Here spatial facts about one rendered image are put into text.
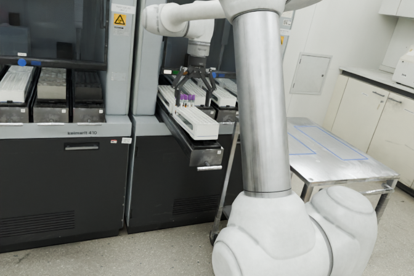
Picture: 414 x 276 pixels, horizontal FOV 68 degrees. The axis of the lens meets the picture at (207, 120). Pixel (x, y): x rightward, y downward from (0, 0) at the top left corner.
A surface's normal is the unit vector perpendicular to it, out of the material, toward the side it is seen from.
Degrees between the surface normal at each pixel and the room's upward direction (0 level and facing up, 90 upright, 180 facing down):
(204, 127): 84
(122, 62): 90
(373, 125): 90
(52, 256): 0
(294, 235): 60
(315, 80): 90
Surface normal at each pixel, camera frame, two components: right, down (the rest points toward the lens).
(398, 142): -0.91, 0.00
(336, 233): 0.04, -0.57
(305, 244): 0.51, -0.15
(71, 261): 0.16, -0.92
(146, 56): 0.38, 0.39
